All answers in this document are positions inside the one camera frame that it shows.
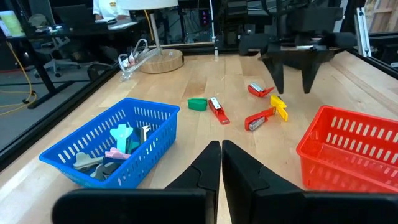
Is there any dark grey staple remover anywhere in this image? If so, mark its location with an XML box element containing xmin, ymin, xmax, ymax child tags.
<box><xmin>90</xmin><ymin>161</ymin><xmax>121</xmax><ymax>182</ymax></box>

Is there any long yellow power cord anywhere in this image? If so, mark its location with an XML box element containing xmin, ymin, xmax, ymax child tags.
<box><xmin>0</xmin><ymin>40</ymin><xmax>38</xmax><ymax>118</ymax></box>

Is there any clear plastic wrapped cable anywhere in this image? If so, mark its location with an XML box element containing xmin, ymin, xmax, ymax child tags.
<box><xmin>117</xmin><ymin>37</ymin><xmax>163</xmax><ymax>82</ymax></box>

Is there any person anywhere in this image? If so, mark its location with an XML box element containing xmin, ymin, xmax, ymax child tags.
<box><xmin>92</xmin><ymin>0</ymin><xmax>131</xmax><ymax>22</ymax></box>

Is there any red mini stapler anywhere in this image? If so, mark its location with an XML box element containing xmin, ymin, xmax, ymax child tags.
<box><xmin>247</xmin><ymin>82</ymin><xmax>275</xmax><ymax>98</ymax></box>
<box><xmin>208</xmin><ymin>96</ymin><xmax>231</xmax><ymax>126</ymax></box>
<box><xmin>244</xmin><ymin>106</ymin><xmax>277</xmax><ymax>132</ymax></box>

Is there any white cable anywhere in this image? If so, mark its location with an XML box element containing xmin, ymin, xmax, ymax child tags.
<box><xmin>208</xmin><ymin>0</ymin><xmax>218</xmax><ymax>44</ymax></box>

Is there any silver aluminium profile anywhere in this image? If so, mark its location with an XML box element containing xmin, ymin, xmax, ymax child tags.
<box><xmin>355</xmin><ymin>6</ymin><xmax>373</xmax><ymax>58</ymax></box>

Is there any wooden pallet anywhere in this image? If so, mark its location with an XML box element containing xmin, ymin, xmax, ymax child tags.
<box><xmin>363</xmin><ymin>0</ymin><xmax>398</xmax><ymax>34</ymax></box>

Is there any green plastic staple box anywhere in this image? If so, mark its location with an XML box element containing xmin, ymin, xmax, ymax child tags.
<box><xmin>187</xmin><ymin>98</ymin><xmax>208</xmax><ymax>112</ymax></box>

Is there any grey office chair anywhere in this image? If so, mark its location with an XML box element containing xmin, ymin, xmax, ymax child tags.
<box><xmin>30</xmin><ymin>35</ymin><xmax>82</xmax><ymax>78</ymax></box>

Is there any blue plastic basket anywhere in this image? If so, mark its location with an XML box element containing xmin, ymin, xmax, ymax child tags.
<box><xmin>39</xmin><ymin>97</ymin><xmax>181</xmax><ymax>190</ymax></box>

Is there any table lamp white shade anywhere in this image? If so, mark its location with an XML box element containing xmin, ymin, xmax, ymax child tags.
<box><xmin>116</xmin><ymin>0</ymin><xmax>185</xmax><ymax>75</ymax></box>

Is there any green white container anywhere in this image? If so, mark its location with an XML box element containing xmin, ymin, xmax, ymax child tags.
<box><xmin>0</xmin><ymin>9</ymin><xmax>26</xmax><ymax>39</ymax></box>

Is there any chrome black staple remover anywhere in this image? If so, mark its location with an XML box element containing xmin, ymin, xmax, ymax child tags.
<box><xmin>135</xmin><ymin>124</ymin><xmax>152</xmax><ymax>144</ymax></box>

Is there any red plastic basket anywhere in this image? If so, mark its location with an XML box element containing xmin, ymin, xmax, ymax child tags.
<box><xmin>295</xmin><ymin>105</ymin><xmax>398</xmax><ymax>194</ymax></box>

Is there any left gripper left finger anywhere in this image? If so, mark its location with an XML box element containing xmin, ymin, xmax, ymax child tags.
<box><xmin>52</xmin><ymin>140</ymin><xmax>222</xmax><ymax>224</ymax></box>

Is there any light grey staple remover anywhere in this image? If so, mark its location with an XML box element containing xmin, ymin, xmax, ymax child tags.
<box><xmin>73</xmin><ymin>151</ymin><xmax>105</xmax><ymax>171</ymax></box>

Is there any black office desk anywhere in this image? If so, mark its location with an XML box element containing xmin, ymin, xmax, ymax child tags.
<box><xmin>0</xmin><ymin>18</ymin><xmax>147</xmax><ymax>110</ymax></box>

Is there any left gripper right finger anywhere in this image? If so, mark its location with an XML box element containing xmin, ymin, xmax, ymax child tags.
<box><xmin>221</xmin><ymin>139</ymin><xmax>398</xmax><ymax>224</ymax></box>

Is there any black laptop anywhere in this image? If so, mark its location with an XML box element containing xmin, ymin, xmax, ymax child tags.
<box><xmin>52</xmin><ymin>3</ymin><xmax>108</xmax><ymax>32</ymax></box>

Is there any yellow mini stapler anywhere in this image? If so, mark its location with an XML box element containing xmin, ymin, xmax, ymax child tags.
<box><xmin>269</xmin><ymin>94</ymin><xmax>289</xmax><ymax>123</ymax></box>

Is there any black aluminium table frame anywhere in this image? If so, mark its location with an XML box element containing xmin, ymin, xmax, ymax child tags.
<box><xmin>0</xmin><ymin>30</ymin><xmax>398</xmax><ymax>172</ymax></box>

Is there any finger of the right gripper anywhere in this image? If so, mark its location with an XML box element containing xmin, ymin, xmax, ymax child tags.
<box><xmin>260</xmin><ymin>51</ymin><xmax>285</xmax><ymax>95</ymax></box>
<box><xmin>300</xmin><ymin>51</ymin><xmax>326</xmax><ymax>95</ymax></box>

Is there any black electronics box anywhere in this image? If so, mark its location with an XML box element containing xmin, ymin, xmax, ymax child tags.
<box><xmin>198</xmin><ymin>9</ymin><xmax>211</xmax><ymax>27</ymax></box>

